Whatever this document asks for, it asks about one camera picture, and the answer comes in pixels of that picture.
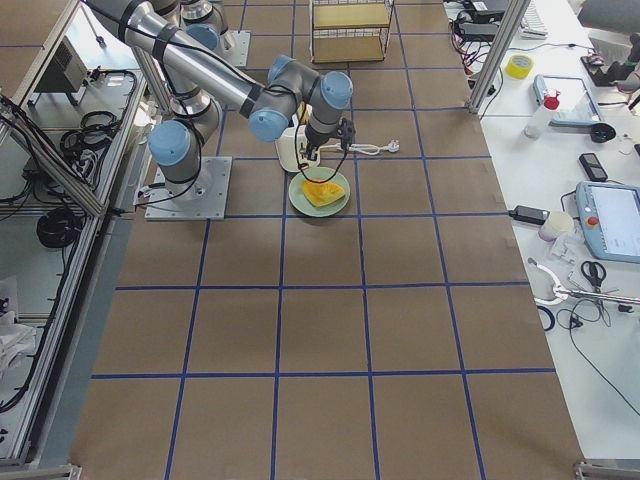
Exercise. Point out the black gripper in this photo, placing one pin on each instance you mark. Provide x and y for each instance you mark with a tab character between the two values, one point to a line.
314	140

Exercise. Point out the white toaster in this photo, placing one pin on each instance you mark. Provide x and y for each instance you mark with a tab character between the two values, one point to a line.
291	150

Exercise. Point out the green plate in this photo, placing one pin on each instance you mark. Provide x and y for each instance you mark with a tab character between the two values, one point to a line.
317	175

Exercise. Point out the yellow bread slice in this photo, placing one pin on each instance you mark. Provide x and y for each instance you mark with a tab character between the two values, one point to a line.
301	113

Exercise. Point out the triangular golden pastry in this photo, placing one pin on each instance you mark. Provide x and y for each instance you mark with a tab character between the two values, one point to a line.
322	194

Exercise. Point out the black power adapter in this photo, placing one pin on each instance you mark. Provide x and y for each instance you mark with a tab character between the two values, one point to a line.
529	215

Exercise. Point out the yellow tape roll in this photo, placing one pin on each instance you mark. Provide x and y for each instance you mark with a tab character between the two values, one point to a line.
519	66

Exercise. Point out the red capped plastic bottle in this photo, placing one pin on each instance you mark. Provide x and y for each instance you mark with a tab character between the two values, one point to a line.
541	119

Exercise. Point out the grey control box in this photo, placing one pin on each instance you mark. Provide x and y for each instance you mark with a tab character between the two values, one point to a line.
65	74

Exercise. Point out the white lidded cup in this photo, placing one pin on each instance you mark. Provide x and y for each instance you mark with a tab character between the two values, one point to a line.
556	224

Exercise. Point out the blue teach pendant far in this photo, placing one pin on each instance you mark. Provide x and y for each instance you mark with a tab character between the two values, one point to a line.
577	105

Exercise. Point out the blue teach pendant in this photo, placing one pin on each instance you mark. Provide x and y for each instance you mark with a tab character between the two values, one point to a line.
608	215
577	105

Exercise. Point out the white curved metal tool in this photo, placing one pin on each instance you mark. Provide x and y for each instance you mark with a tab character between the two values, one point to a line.
550	290

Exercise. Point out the black round cap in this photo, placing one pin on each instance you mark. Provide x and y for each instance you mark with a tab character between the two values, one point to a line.
602	133

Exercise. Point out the blue teach pendant near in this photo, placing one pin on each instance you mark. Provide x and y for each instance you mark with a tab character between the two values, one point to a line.
608	215

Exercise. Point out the black scissors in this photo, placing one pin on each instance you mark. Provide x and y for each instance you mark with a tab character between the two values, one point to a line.
595	273

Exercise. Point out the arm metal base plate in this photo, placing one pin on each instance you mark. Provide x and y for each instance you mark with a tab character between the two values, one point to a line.
235	50
206	199

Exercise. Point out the aluminium frame post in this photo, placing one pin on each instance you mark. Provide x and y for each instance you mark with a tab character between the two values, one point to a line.
508	28

